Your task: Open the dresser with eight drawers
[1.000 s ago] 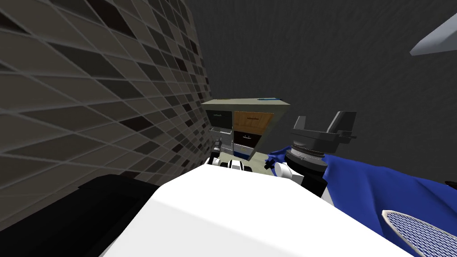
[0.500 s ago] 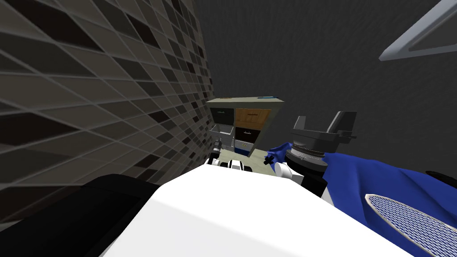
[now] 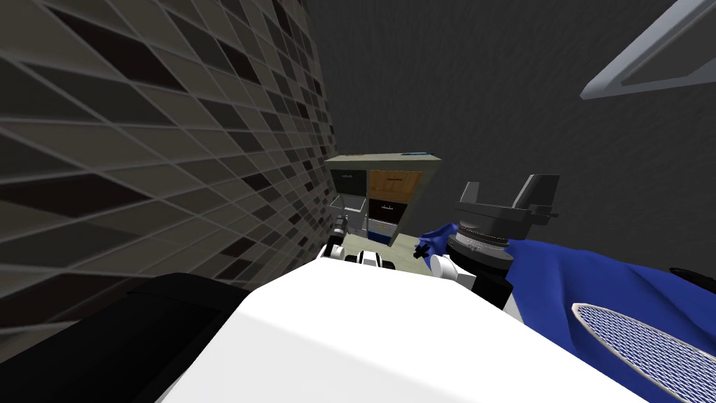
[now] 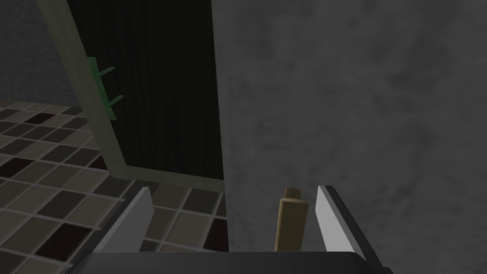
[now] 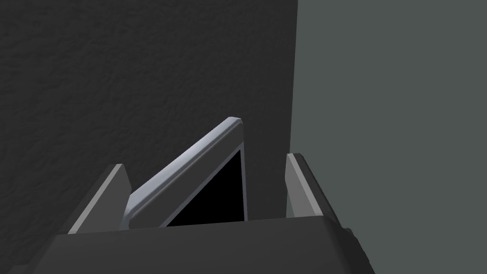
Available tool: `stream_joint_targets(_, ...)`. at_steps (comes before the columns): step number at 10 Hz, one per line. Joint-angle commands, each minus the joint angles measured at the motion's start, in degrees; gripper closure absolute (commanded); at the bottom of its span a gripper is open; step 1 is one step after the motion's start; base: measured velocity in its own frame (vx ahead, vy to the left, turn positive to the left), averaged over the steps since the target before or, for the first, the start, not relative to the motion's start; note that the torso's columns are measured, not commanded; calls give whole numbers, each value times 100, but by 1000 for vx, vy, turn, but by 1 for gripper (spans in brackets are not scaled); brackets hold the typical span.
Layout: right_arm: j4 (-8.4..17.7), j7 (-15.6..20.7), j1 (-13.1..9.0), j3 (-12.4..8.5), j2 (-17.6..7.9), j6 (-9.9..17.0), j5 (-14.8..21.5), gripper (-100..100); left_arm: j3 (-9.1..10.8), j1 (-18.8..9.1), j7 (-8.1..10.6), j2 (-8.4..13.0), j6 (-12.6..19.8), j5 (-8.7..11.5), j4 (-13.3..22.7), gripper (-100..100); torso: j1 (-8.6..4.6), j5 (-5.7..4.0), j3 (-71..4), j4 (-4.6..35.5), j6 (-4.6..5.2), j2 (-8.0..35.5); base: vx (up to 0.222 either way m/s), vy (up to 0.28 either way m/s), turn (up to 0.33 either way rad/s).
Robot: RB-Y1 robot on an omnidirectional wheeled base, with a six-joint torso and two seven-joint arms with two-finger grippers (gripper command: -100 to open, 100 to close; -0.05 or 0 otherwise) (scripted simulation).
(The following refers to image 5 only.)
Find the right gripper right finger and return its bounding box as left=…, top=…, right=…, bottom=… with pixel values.
left=285, top=153, right=339, bottom=222

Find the grey framed black screen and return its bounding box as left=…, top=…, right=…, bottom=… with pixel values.
left=121, top=117, right=249, bottom=231

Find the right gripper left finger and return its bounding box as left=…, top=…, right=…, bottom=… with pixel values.
left=67, top=163, right=132, bottom=235

